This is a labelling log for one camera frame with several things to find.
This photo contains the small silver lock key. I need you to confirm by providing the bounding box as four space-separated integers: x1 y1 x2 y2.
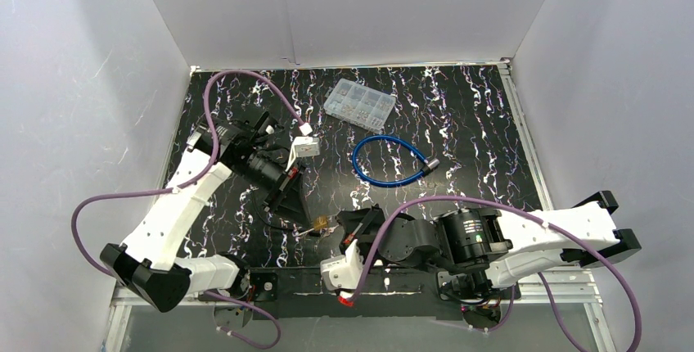
320 227 336 237

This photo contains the small brass padlock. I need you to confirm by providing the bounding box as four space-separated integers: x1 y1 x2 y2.
306 215 330 232

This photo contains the black cable padlock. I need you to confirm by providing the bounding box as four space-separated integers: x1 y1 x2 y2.
250 192 321 237

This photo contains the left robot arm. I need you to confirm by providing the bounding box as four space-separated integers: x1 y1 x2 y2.
100 113 320 313

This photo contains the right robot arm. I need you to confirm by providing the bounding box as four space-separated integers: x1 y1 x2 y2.
320 191 642 294

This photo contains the clear plastic parts box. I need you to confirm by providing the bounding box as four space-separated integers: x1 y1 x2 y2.
323 79 396 134

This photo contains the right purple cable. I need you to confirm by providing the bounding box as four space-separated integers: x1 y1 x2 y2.
338 194 643 352

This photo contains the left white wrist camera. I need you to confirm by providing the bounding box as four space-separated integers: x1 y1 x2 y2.
286 136 320 171

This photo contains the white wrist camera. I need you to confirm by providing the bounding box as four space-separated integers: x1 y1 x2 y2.
320 240 363 291
286 136 320 171

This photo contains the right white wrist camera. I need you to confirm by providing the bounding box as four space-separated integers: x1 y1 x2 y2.
320 240 363 291

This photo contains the blue cable lock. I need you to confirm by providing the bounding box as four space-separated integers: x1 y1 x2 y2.
351 134 440 188

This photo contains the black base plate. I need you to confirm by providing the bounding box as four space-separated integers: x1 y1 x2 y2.
240 266 511 320

